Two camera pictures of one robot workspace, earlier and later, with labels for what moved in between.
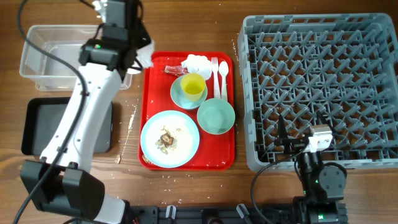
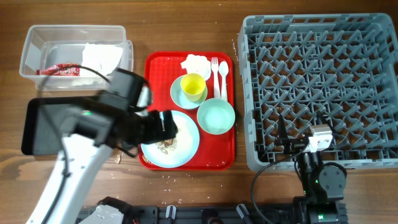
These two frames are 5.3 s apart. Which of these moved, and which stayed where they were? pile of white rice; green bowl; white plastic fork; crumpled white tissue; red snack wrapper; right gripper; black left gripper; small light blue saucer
Moved: black left gripper; red snack wrapper
Stayed: pile of white rice; green bowl; white plastic fork; right gripper; crumpled white tissue; small light blue saucer
